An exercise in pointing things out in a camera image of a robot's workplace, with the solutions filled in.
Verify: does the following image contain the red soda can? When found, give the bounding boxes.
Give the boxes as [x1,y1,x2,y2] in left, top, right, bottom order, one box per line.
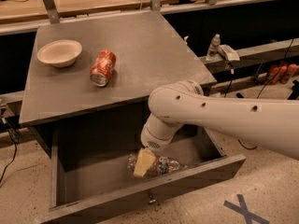
[90,49,116,87]

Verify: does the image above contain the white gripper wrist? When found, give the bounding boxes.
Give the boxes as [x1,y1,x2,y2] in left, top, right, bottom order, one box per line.
[134,114,183,177]

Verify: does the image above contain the grey cabinet counter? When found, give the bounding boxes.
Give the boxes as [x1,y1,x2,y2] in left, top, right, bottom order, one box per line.
[19,10,218,128]

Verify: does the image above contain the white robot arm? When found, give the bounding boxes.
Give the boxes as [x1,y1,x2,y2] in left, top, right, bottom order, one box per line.
[134,80,299,177]

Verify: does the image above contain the clear plastic water bottle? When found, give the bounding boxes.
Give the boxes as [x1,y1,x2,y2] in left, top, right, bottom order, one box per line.
[127,154,183,177]

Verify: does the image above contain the orange bottles on floor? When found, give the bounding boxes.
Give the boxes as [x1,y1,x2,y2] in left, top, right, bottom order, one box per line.
[264,61,298,85]

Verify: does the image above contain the white paper bowl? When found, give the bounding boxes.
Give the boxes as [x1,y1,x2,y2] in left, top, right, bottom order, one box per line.
[37,39,82,68]

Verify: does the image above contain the black cable left floor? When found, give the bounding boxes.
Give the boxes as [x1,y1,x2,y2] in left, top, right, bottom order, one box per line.
[0,119,21,185]

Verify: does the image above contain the folded white paper packet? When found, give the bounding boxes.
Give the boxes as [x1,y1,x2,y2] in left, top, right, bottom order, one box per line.
[219,45,240,62]

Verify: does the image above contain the small background water bottle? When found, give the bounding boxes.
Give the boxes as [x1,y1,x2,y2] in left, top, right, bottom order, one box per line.
[206,34,221,61]

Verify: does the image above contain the open grey top drawer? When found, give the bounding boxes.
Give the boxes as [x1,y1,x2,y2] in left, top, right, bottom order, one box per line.
[39,100,247,224]

